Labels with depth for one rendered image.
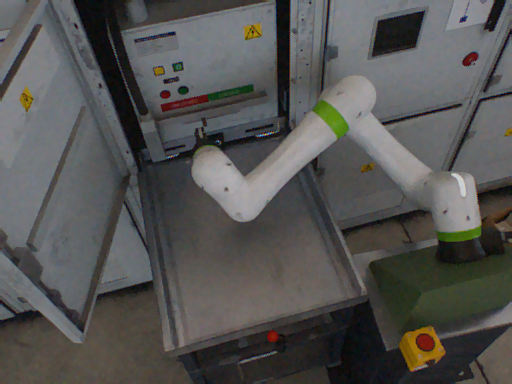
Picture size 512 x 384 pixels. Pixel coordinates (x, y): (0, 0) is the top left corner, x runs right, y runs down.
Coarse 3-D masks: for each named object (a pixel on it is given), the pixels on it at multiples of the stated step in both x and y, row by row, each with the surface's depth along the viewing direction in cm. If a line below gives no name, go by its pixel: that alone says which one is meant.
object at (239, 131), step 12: (264, 120) 174; (216, 132) 172; (228, 132) 174; (240, 132) 175; (252, 132) 177; (144, 144) 170; (168, 144) 170; (180, 144) 172; (192, 144) 174; (144, 156) 172
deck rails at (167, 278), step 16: (144, 176) 164; (304, 176) 168; (304, 192) 163; (160, 208) 163; (320, 208) 159; (160, 224) 159; (320, 224) 156; (160, 240) 155; (336, 240) 149; (160, 256) 151; (336, 256) 148; (160, 272) 142; (352, 272) 140; (176, 288) 145; (352, 288) 142; (176, 304) 141; (176, 320) 138; (176, 336) 136
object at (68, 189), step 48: (48, 0) 113; (0, 48) 99; (48, 48) 114; (0, 96) 97; (48, 96) 119; (96, 96) 141; (0, 144) 96; (48, 144) 120; (96, 144) 149; (0, 192) 101; (48, 192) 119; (96, 192) 150; (0, 240) 97; (48, 240) 121; (96, 240) 151; (48, 288) 118; (96, 288) 145
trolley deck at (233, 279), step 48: (144, 192) 167; (192, 192) 166; (288, 192) 164; (192, 240) 155; (240, 240) 154; (288, 240) 153; (192, 288) 145; (240, 288) 144; (288, 288) 143; (336, 288) 142; (192, 336) 136; (240, 336) 140
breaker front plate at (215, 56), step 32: (128, 32) 133; (160, 32) 136; (192, 32) 139; (224, 32) 142; (160, 64) 144; (192, 64) 148; (224, 64) 151; (256, 64) 154; (192, 96) 158; (256, 96) 165; (160, 128) 165; (192, 128) 169
